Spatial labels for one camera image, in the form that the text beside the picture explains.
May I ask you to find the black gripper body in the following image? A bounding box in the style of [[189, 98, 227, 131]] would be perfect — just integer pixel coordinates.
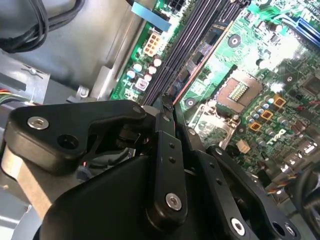
[[37, 154, 223, 240]]

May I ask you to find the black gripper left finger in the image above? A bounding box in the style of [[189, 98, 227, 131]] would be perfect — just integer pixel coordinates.
[[0, 92, 190, 230]]

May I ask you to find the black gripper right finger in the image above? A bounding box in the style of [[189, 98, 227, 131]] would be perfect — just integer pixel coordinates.
[[169, 97, 305, 240]]

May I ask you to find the green RAM stick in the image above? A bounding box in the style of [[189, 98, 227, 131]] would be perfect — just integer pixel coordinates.
[[166, 19, 236, 105]]

